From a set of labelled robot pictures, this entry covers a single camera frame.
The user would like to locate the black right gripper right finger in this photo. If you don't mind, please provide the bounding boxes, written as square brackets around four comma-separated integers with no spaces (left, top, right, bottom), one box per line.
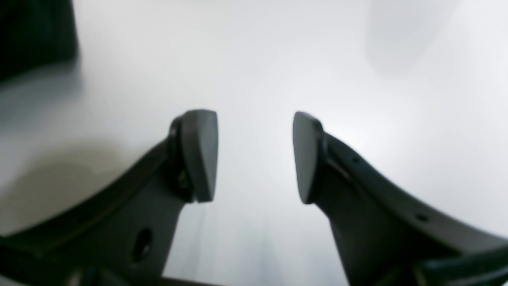
[293,112,508,286]

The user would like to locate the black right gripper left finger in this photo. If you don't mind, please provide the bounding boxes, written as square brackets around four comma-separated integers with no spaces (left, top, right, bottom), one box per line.
[1,109,218,286]

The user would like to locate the black t-shirt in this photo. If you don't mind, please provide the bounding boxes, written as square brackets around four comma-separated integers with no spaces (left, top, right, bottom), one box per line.
[0,0,78,82]

